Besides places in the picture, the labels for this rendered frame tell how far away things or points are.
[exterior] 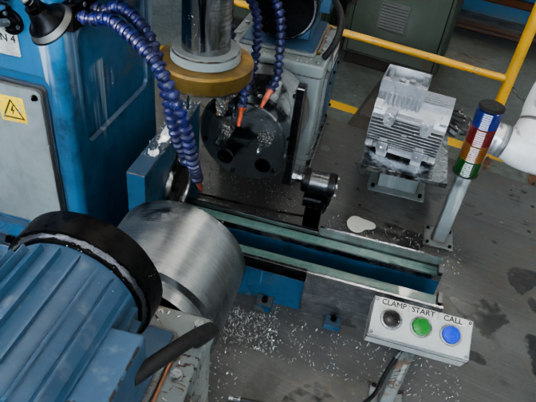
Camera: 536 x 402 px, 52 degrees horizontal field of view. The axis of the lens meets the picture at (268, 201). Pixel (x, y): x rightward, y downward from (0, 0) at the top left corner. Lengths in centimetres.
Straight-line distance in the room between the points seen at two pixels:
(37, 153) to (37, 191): 10
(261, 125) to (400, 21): 288
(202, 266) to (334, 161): 95
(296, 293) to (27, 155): 62
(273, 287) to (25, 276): 74
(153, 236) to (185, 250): 6
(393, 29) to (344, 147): 239
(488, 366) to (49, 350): 100
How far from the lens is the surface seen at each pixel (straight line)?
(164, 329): 78
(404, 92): 153
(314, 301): 125
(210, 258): 92
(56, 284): 59
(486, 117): 134
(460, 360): 100
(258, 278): 125
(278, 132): 133
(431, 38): 412
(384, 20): 415
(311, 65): 149
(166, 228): 92
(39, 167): 113
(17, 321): 58
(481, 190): 183
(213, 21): 99
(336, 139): 187
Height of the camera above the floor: 179
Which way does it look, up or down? 39 degrees down
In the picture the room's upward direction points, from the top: 8 degrees clockwise
